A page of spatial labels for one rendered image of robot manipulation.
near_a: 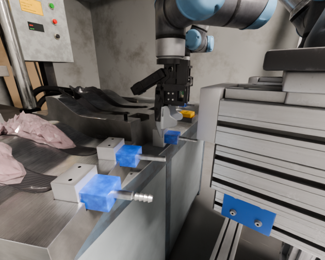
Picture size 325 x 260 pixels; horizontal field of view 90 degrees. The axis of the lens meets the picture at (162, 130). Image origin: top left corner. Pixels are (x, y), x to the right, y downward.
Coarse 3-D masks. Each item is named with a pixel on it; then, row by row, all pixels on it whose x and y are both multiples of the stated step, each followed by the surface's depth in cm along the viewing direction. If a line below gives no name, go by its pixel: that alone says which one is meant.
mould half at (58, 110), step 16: (48, 96) 57; (64, 96) 58; (96, 96) 66; (112, 96) 72; (32, 112) 65; (48, 112) 60; (64, 112) 55; (80, 112) 54; (144, 112) 53; (80, 128) 54; (96, 128) 50; (112, 128) 47; (128, 128) 44; (144, 128) 50
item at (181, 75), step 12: (156, 60) 43; (168, 60) 40; (180, 60) 40; (168, 72) 42; (180, 72) 41; (156, 84) 44; (168, 84) 43; (180, 84) 42; (168, 96) 44; (180, 96) 44
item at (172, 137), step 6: (156, 132) 48; (168, 132) 50; (174, 132) 50; (180, 132) 50; (156, 138) 49; (162, 138) 48; (168, 138) 48; (174, 138) 47; (180, 138) 48; (186, 138) 48; (156, 144) 50; (162, 144) 49
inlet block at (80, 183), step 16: (64, 176) 22; (80, 176) 22; (96, 176) 24; (112, 176) 24; (64, 192) 21; (80, 192) 21; (96, 192) 21; (112, 192) 22; (128, 192) 22; (96, 208) 22
